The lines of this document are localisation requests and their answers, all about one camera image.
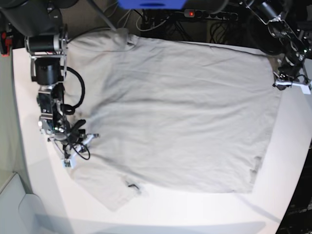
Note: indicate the blue base camera housing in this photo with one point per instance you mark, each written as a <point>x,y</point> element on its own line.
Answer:
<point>151,4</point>

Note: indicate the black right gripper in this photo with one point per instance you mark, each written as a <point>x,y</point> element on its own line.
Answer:
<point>74,144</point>

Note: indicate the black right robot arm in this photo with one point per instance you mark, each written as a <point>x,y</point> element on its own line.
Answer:
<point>46,39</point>

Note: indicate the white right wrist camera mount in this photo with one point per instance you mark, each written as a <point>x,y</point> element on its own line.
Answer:
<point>67,162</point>

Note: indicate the beige t-shirt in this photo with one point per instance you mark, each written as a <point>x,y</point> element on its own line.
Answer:
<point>183,116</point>

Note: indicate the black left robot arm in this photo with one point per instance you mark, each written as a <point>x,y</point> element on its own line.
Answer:
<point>274,31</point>

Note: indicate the red black clamp tool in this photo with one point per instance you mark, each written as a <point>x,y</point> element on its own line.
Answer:
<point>5,43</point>

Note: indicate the black power strip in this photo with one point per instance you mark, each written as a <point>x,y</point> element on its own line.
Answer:
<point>201,14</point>

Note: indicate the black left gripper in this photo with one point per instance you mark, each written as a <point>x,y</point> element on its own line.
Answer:
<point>291,74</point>

